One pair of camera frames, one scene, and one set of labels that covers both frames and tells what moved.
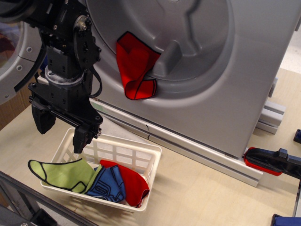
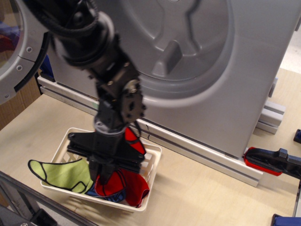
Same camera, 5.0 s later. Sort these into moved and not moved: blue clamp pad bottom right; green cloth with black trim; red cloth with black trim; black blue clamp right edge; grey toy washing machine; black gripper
Moved: black gripper; red cloth with black trim
Not moved: green cloth with black trim; blue clamp pad bottom right; black blue clamp right edge; grey toy washing machine
